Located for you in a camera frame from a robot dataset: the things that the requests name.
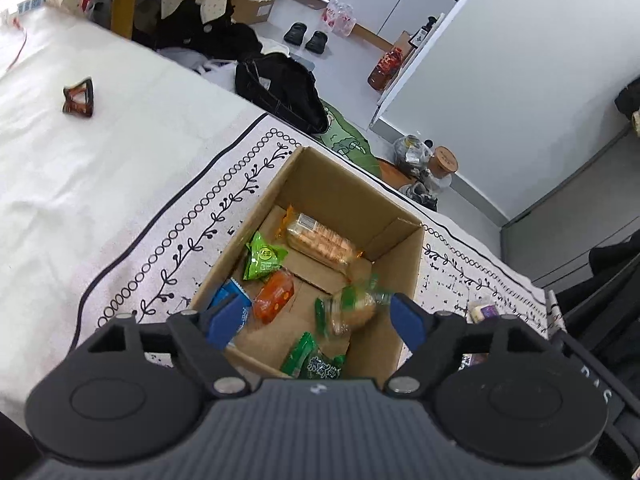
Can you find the green floor mat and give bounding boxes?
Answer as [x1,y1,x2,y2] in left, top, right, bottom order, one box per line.
[315,100,383,178]

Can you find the blue snack packet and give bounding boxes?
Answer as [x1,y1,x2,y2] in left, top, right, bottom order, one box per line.
[207,278,253,348]

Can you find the black and white patterned cloth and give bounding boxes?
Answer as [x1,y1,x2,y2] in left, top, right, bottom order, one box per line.
[75,112,566,376]

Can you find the black bag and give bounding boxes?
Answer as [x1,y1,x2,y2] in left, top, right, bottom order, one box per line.
[234,52,328,135]

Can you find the cookie packet with green ends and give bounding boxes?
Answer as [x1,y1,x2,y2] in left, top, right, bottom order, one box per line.
[315,275,393,338]

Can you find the cardboard box with white paper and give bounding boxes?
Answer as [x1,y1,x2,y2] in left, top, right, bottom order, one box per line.
[231,0,276,23]

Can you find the white bed sheet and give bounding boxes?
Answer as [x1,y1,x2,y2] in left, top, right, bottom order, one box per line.
[0,7,266,431]

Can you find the pack of water bottles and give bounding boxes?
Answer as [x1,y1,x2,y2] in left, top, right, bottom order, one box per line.
[320,0,357,37]

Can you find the red cable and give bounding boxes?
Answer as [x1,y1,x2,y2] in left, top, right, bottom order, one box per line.
[7,15,31,68]

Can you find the jug of red liquid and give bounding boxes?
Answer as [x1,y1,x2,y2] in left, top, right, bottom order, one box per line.
[367,46,406,92]

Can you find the orange snack packet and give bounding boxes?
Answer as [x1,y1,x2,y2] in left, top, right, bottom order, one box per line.
[252,267,296,326]

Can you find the clear plastic bag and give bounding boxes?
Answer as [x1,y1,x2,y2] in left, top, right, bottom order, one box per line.
[392,134,433,176]

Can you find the white power strip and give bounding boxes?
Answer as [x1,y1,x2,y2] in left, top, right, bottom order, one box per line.
[0,0,46,18]

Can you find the pile of black clothes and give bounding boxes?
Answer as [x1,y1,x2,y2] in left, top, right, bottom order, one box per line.
[145,0,263,61]

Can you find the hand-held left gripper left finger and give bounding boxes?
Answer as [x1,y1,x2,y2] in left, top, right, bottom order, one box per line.
[75,292,251,400]

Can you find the black fleece clothes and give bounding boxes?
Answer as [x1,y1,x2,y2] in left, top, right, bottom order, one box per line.
[555,242,640,361]

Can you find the brown round container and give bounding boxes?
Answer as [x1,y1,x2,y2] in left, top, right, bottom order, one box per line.
[430,145,460,178]

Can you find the grey door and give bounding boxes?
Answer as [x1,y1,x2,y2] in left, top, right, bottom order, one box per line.
[500,125,640,291]

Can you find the wooden table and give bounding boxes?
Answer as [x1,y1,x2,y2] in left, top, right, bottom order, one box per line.
[111,0,143,41]

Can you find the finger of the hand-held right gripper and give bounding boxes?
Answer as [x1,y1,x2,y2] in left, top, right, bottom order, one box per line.
[547,330,586,368]

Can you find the grey shoe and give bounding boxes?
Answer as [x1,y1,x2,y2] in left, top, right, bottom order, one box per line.
[398,180,438,212]

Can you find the purple snack packet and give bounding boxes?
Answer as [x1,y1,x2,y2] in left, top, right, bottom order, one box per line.
[462,296,501,367]

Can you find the black spray bottle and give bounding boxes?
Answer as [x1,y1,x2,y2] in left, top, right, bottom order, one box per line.
[412,16,438,46]

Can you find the cracker packet with orange ends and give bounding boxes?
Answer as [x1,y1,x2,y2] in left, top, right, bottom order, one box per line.
[274,205,368,273]

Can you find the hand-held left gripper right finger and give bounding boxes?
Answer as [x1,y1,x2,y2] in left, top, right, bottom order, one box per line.
[382,292,571,400]

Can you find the brown hair clip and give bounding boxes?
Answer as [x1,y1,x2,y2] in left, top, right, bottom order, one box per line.
[61,77,96,118]

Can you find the green snack packet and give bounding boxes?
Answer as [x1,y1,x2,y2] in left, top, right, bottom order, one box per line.
[280,331,348,381]
[243,230,290,282]

